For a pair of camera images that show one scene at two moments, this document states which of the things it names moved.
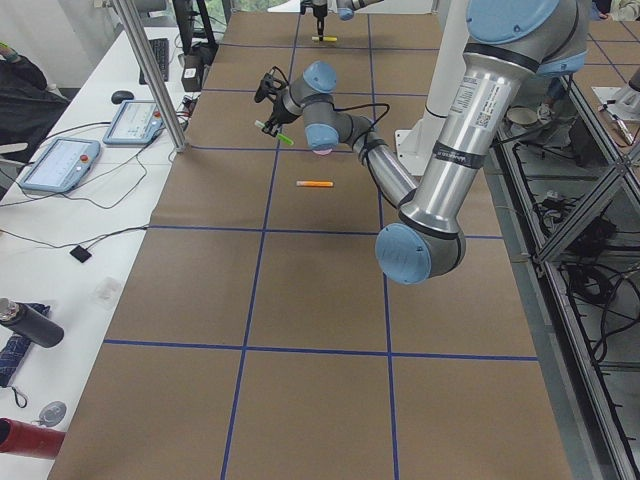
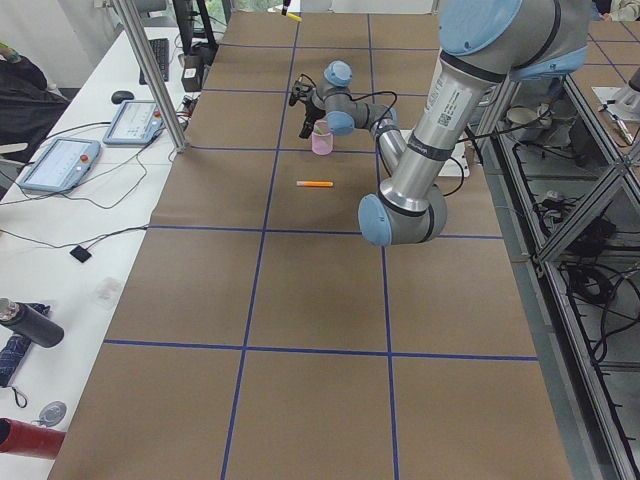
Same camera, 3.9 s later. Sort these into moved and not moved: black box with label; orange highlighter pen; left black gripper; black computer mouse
Moved: left black gripper
Not moved: orange highlighter pen; black computer mouse; black box with label
